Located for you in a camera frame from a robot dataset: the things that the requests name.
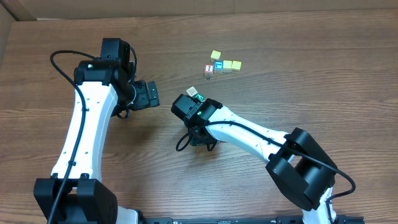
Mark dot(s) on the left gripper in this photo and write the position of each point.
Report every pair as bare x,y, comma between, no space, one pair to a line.
152,94

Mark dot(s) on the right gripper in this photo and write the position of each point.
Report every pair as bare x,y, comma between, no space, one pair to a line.
199,140

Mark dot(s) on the white letter W block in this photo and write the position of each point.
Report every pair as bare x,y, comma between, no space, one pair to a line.
192,91

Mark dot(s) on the green letter Z block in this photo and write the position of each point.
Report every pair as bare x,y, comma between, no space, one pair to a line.
199,97

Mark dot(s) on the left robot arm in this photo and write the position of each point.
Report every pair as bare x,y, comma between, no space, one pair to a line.
105,86

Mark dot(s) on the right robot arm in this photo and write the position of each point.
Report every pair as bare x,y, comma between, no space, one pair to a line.
300,168

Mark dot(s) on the red letter I block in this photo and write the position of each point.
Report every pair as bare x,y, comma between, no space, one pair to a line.
209,71

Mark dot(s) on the blue picture block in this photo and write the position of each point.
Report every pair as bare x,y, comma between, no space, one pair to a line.
218,67

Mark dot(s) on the yellow block far top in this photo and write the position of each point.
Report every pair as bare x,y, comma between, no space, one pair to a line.
215,55

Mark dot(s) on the yellow block middle row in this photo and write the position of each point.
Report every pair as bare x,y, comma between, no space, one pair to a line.
227,66

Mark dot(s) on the yellow block row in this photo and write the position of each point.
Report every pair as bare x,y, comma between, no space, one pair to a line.
236,66
227,66

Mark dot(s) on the yellow block right row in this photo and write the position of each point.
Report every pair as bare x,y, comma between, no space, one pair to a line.
236,66

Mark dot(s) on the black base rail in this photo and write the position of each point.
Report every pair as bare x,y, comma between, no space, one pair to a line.
278,220

